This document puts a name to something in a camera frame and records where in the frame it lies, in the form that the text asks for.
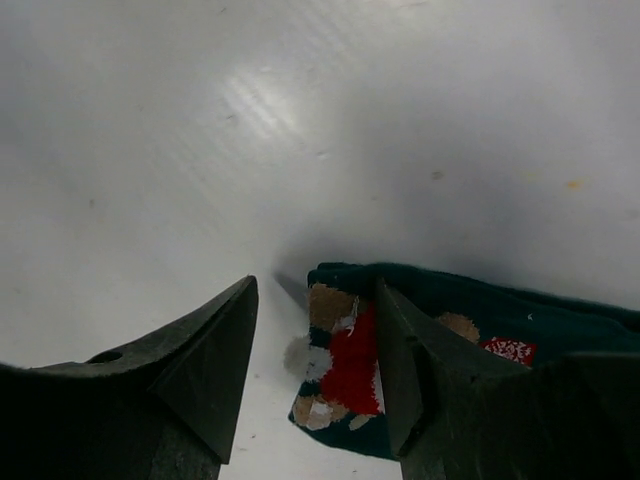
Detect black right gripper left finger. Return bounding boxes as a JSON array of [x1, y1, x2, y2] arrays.
[[1, 276, 259, 479]]

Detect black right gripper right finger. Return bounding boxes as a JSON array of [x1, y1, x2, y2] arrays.
[[375, 282, 639, 479]]

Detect green christmas bear sock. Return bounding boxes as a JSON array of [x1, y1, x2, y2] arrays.
[[289, 263, 639, 459]]

